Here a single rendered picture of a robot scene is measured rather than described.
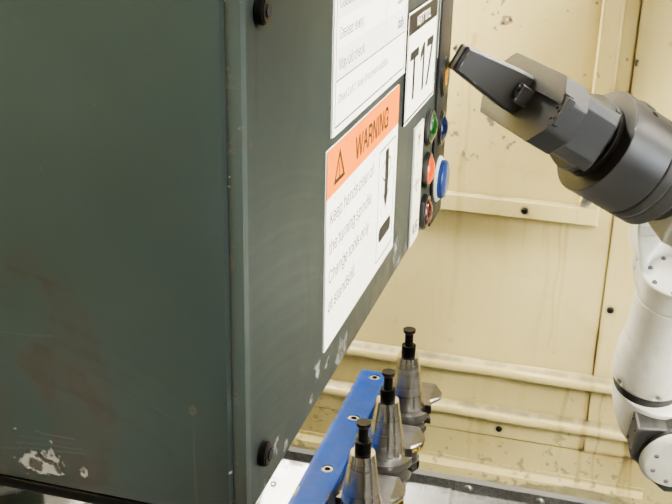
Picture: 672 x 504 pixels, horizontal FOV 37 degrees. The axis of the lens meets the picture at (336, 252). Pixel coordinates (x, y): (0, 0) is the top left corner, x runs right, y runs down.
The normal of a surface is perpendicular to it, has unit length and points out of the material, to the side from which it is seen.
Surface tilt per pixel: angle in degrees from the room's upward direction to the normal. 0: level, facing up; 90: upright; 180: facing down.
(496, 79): 90
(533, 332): 90
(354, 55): 90
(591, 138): 90
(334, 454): 0
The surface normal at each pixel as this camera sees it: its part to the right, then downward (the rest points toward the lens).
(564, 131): 0.25, 0.36
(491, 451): -0.27, 0.35
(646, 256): 0.05, -0.11
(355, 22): 0.96, 0.12
